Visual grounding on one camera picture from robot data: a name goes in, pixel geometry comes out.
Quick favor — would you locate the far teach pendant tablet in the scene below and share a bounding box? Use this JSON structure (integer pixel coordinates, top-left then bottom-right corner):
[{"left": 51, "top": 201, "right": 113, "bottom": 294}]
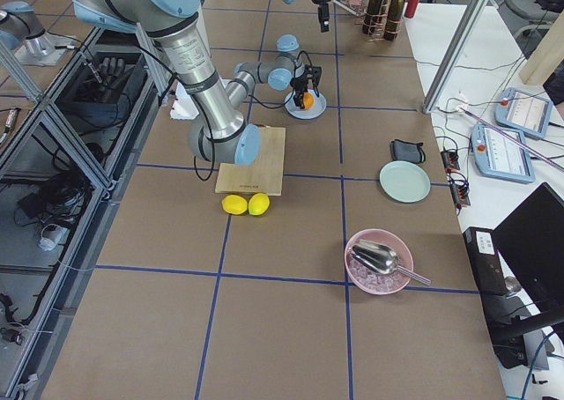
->
[{"left": 494, "top": 87, "right": 553, "bottom": 139}]

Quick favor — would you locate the near teach pendant tablet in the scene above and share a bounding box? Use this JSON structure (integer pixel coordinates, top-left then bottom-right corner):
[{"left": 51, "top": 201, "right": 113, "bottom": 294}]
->
[{"left": 471, "top": 123, "right": 535, "bottom": 183}]

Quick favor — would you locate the metal ice scoop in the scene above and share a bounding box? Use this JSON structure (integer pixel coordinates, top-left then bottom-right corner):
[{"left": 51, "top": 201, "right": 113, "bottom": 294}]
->
[{"left": 351, "top": 240, "right": 431, "bottom": 286}]

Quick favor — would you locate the grey folded cloth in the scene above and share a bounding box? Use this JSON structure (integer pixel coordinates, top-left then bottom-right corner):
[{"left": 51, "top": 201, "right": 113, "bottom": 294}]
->
[{"left": 390, "top": 139, "right": 427, "bottom": 164}]

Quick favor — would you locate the pink bowl with ice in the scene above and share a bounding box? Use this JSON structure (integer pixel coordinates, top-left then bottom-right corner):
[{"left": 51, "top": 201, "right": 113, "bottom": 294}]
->
[{"left": 345, "top": 228, "right": 413, "bottom": 295}]

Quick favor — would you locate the bamboo cutting board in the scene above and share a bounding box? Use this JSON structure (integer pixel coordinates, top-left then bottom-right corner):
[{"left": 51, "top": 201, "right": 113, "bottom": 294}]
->
[{"left": 215, "top": 126, "right": 286, "bottom": 196}]

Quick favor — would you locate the light green plate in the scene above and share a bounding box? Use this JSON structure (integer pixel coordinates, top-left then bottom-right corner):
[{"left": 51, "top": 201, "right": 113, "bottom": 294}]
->
[{"left": 379, "top": 160, "right": 431, "bottom": 204}]

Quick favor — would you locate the lower yellow lemon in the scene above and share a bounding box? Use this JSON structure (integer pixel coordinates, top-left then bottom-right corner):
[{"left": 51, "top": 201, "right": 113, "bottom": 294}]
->
[{"left": 221, "top": 195, "right": 248, "bottom": 215}]

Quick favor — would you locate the orange fruit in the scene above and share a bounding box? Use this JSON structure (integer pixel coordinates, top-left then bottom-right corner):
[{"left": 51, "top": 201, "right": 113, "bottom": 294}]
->
[{"left": 299, "top": 93, "right": 315, "bottom": 110}]

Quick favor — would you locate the copper wire bottle rack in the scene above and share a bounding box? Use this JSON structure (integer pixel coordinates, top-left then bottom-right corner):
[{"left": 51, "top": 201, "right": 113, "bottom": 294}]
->
[{"left": 362, "top": 0, "right": 404, "bottom": 41}]

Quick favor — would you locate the black monitor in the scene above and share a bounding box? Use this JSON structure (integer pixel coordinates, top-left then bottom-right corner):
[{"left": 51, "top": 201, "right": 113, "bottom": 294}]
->
[{"left": 482, "top": 181, "right": 564, "bottom": 370}]

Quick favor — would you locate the light blue plate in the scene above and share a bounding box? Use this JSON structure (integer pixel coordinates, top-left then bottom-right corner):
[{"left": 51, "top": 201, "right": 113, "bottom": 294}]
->
[{"left": 285, "top": 89, "right": 327, "bottom": 120}]

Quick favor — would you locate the upper yellow lemon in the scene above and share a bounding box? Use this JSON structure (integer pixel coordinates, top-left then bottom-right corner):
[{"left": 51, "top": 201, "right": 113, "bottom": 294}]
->
[{"left": 248, "top": 193, "right": 271, "bottom": 216}]

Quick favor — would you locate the teach pendant tablet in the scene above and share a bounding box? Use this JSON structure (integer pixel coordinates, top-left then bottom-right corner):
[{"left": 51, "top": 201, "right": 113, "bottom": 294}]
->
[
  {"left": 471, "top": 123, "right": 535, "bottom": 183},
  {"left": 494, "top": 87, "right": 553, "bottom": 139}
]

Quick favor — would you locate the yellow lemon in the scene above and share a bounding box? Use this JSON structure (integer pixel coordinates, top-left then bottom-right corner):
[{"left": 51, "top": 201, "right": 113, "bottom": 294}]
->
[
  {"left": 221, "top": 195, "right": 248, "bottom": 215},
  {"left": 248, "top": 193, "right": 271, "bottom": 216}
]

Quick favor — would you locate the person in black shirt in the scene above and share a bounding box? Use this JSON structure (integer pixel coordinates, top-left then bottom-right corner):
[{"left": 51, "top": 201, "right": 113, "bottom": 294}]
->
[{"left": 543, "top": 63, "right": 563, "bottom": 117}]

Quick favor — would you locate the dark green wine bottle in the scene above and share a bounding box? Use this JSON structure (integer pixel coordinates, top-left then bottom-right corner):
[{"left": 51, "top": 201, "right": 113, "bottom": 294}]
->
[{"left": 383, "top": 0, "right": 405, "bottom": 41}]

